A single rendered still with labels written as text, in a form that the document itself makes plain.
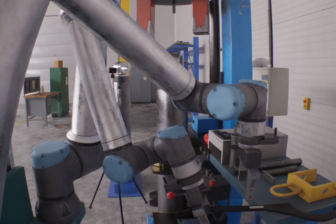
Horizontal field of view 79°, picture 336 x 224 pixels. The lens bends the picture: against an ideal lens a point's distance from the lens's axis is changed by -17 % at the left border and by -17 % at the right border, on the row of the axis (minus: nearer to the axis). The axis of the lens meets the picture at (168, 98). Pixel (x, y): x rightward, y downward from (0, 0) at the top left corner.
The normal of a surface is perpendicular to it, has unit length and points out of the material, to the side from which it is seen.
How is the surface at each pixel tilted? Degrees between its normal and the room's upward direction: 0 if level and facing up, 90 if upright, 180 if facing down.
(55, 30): 90
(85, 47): 78
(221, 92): 90
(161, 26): 90
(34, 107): 90
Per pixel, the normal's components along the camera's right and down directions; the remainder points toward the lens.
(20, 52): 0.97, 0.21
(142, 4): -0.23, 0.11
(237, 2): 0.15, 0.11
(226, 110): -0.67, 0.08
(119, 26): 0.58, 0.25
